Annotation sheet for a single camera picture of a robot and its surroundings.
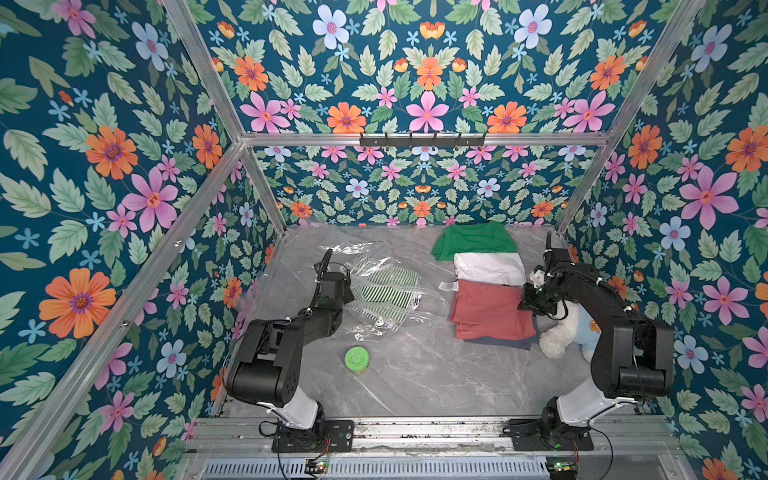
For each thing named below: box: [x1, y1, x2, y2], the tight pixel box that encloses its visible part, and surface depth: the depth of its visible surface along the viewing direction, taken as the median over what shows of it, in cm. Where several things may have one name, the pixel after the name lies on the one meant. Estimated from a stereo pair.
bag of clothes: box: [317, 242, 449, 341], surface depth 98 cm
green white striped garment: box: [344, 256, 422, 322], surface depth 98 cm
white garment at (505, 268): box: [454, 252, 527, 287], surface depth 107 cm
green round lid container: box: [344, 345, 371, 373], surface depth 84 cm
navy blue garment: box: [463, 327, 540, 351], surface depth 90 cm
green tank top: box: [431, 221, 518, 262], surface depth 117 cm
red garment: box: [450, 280, 537, 340], surface depth 92 cm
